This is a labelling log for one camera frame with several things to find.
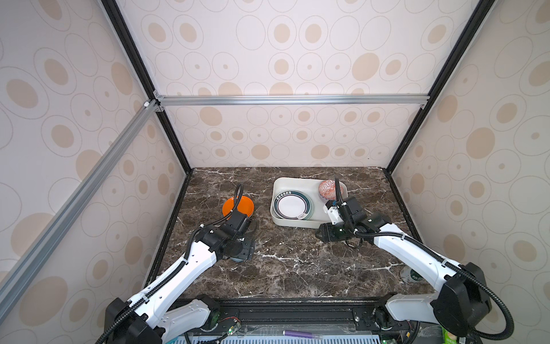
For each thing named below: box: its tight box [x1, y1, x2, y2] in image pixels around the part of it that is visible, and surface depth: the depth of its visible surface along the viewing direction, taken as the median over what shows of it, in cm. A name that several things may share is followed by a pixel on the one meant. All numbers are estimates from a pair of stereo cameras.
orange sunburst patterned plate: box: [272, 189, 315, 221], surface depth 105 cm
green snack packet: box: [439, 325, 458, 344], surface depth 70 cm
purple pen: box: [282, 329, 323, 339], surface depth 73 cm
